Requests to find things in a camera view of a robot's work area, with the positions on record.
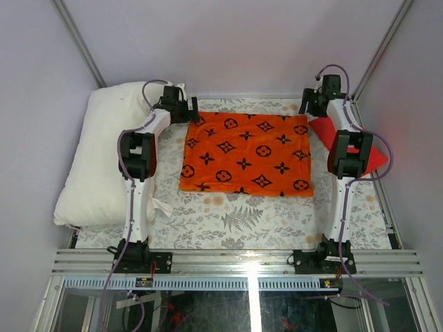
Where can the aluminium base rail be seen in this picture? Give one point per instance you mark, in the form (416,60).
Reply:
(196,270)

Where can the orange patterned pillowcase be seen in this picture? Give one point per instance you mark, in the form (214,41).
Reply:
(255,154)

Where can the white pillow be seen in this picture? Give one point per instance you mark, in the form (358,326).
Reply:
(94,192)

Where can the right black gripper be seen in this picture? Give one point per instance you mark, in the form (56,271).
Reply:
(306,97)

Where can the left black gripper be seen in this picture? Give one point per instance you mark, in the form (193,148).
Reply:
(187,115)

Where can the red folded cloth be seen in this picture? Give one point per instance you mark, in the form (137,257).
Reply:
(325,130)

